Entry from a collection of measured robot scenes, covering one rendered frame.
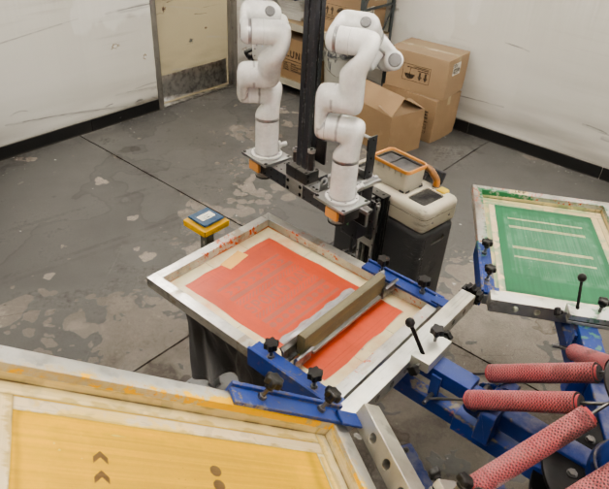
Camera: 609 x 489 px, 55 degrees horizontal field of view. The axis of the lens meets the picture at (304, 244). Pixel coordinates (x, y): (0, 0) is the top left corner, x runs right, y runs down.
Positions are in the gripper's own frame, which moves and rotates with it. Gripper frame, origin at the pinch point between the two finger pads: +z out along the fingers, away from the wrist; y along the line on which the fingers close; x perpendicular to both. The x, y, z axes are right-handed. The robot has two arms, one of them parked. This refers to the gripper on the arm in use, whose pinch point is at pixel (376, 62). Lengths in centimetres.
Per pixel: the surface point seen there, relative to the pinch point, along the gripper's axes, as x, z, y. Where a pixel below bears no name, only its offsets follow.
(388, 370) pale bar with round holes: -85, -109, -1
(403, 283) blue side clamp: -72, -68, 12
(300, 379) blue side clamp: -93, -106, -24
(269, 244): -75, -38, -32
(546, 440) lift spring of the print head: -77, -148, 22
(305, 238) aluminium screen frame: -70, -40, -19
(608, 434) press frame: -84, -129, 52
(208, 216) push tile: -73, -22, -56
